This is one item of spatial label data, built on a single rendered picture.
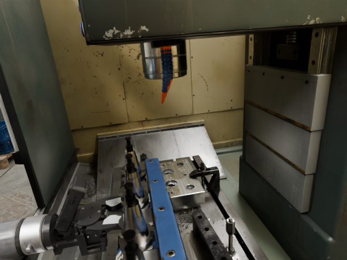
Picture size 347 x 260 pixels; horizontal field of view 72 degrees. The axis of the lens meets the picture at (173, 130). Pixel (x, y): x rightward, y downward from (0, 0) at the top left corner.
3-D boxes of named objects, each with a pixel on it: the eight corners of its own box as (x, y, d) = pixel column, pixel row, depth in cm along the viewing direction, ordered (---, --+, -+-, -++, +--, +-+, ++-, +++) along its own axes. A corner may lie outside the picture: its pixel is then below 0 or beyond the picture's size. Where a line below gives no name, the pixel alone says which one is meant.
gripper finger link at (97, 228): (126, 218, 52) (88, 220, 53) (125, 212, 51) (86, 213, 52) (121, 236, 48) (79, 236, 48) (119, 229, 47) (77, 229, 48)
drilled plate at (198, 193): (147, 212, 91) (145, 201, 89) (142, 175, 118) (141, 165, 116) (205, 201, 94) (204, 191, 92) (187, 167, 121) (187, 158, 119)
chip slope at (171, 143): (93, 218, 138) (83, 180, 129) (103, 165, 200) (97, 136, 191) (237, 192, 151) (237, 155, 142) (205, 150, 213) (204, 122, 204)
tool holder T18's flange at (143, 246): (152, 259, 40) (151, 248, 39) (116, 260, 40) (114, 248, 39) (156, 231, 46) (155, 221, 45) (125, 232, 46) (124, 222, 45)
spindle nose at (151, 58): (188, 78, 78) (186, 38, 74) (140, 81, 79) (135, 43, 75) (187, 72, 93) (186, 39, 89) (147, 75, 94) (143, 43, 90)
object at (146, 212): (118, 233, 45) (117, 230, 45) (119, 215, 50) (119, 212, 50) (155, 226, 46) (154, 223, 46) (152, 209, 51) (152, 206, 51)
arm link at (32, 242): (29, 209, 53) (13, 238, 45) (51, 206, 53) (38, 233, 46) (39, 235, 56) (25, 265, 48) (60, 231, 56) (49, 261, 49)
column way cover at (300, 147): (299, 216, 88) (317, 76, 71) (241, 160, 132) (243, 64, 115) (311, 213, 89) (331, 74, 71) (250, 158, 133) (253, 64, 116)
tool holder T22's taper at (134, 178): (145, 201, 50) (142, 174, 48) (124, 205, 50) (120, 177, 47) (143, 189, 55) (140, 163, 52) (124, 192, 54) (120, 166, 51)
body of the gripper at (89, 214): (111, 226, 58) (60, 236, 57) (105, 197, 55) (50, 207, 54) (109, 252, 51) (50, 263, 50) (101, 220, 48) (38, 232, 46)
